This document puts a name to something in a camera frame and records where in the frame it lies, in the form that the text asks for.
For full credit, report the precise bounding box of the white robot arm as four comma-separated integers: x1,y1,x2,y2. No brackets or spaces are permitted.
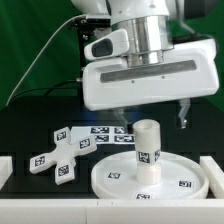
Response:
71,0,219,126

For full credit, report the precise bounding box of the black cable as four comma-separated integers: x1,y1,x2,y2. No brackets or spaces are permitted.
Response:
11,79,81,101

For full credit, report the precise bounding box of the white fence block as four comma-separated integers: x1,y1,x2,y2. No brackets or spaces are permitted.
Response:
0,156,13,190
200,156,224,199

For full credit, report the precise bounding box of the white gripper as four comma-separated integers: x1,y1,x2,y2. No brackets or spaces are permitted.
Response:
83,39,219,129

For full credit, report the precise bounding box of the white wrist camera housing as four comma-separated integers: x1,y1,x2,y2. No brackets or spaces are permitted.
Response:
84,29,130,61

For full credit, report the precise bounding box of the white front fence rail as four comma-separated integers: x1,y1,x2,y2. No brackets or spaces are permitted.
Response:
0,199,224,224

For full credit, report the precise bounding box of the white left fence block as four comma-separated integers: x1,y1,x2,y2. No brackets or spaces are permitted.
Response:
0,156,13,190

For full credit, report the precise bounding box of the grey camera cable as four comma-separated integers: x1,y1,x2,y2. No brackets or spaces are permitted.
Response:
5,14,88,108

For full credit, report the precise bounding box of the white fiducial marker sheet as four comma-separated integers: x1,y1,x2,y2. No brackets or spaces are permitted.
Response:
71,126,134,145

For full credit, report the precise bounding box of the white right fence block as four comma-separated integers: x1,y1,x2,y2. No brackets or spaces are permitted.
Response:
200,156,224,199

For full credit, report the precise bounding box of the black camera on stand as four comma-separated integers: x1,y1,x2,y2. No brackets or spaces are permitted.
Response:
67,14,113,84

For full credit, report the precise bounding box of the white round table top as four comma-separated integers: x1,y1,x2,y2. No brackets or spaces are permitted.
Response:
91,151,209,200

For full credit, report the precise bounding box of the white cross-shaped table base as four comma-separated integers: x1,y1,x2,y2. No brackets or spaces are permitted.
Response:
30,127,97,185

